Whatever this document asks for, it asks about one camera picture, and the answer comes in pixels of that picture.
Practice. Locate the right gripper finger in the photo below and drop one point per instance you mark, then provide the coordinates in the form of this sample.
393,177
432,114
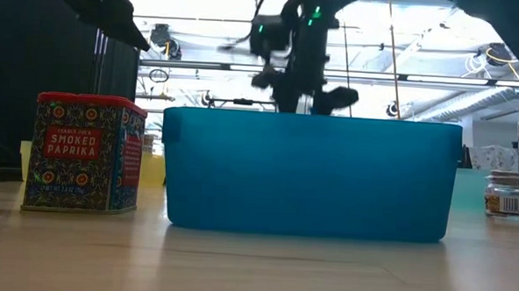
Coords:
336,98
287,98

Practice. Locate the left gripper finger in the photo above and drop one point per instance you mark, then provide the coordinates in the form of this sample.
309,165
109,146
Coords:
111,16

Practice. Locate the paprika tin with red lid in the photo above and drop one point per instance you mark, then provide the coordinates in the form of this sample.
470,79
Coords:
83,164

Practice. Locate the small glass spice jar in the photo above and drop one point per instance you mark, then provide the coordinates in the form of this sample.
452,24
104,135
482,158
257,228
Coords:
503,195

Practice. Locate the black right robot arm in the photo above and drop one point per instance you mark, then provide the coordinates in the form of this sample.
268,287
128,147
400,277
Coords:
510,25

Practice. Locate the thin metal pole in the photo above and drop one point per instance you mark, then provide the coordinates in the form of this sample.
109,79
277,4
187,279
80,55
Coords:
97,64

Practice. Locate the blue plastic bin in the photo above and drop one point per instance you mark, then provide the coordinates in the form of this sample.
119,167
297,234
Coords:
310,178

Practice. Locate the long ceiling beam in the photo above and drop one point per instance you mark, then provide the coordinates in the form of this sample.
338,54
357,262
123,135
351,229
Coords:
193,65

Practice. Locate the black curtain partition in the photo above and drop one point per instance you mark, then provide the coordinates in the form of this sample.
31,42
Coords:
8,64

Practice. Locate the teal plastic tray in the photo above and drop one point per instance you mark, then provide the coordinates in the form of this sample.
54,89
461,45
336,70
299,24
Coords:
470,190

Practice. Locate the white patterned box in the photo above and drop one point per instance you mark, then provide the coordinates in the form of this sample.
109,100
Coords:
491,158

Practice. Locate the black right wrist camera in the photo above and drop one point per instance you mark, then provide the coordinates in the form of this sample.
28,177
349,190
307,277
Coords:
267,78

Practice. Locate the black ceiling bracket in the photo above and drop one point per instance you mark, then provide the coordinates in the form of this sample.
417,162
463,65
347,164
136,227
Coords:
243,102

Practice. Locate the silver flexible duct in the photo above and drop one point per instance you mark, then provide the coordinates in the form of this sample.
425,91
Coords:
472,102

